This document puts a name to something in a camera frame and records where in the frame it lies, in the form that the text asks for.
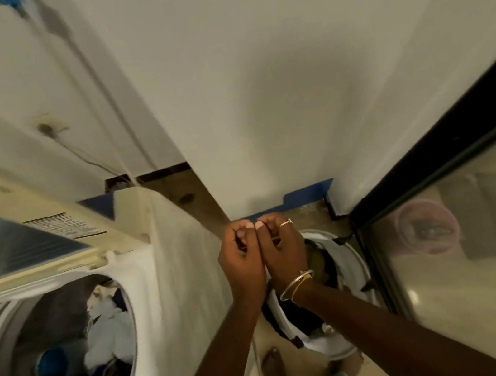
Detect person's left hand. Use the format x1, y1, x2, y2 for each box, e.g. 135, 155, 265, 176
212, 217, 270, 304

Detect person's right hand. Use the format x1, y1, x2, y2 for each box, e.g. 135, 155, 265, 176
252, 208, 315, 295

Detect blue cream washing machine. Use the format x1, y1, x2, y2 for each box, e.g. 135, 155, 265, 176
0, 108, 257, 376

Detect black clothes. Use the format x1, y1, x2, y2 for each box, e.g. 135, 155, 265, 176
265, 235, 349, 344

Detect person's left forearm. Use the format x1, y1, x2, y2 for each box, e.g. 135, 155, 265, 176
140, 286, 280, 376

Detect person's right forearm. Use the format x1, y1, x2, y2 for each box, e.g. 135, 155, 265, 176
287, 249, 496, 376

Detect white round laundry hamper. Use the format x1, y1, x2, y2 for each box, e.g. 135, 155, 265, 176
249, 218, 389, 372

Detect person's left foot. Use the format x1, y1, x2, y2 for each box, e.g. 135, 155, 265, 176
258, 346, 289, 376

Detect silver bangle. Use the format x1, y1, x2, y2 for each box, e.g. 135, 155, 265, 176
275, 269, 318, 303

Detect pink plastic basin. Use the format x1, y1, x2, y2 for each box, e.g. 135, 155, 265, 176
390, 192, 465, 261

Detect black framed glass door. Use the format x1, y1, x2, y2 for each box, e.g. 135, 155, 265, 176
324, 37, 496, 376

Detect gold bracelet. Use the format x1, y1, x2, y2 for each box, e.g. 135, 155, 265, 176
287, 274, 317, 305

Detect white inlet hose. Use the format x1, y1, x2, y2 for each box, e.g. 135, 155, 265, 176
16, 0, 142, 200

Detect white wall socket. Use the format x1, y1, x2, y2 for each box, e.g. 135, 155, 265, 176
30, 112, 71, 139

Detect black plug with cable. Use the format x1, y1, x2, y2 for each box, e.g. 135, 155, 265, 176
37, 111, 135, 200

